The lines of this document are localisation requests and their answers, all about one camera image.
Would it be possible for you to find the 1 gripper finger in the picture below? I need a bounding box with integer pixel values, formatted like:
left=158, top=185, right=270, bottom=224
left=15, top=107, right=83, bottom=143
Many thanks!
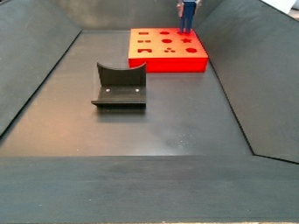
left=177, top=2, right=183, bottom=18
left=195, top=0, right=202, bottom=6

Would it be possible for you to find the blue square-circle object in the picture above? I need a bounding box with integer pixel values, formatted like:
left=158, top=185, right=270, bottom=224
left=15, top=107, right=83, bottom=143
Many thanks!
left=179, top=0, right=197, bottom=33

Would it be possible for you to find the red shape-sorter fixture block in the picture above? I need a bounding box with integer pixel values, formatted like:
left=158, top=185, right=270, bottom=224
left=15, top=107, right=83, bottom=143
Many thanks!
left=129, top=28, right=210, bottom=73

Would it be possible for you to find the black L-shaped regrasp stand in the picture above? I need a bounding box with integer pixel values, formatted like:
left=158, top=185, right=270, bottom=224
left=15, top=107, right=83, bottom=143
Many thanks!
left=91, top=64, right=146, bottom=108

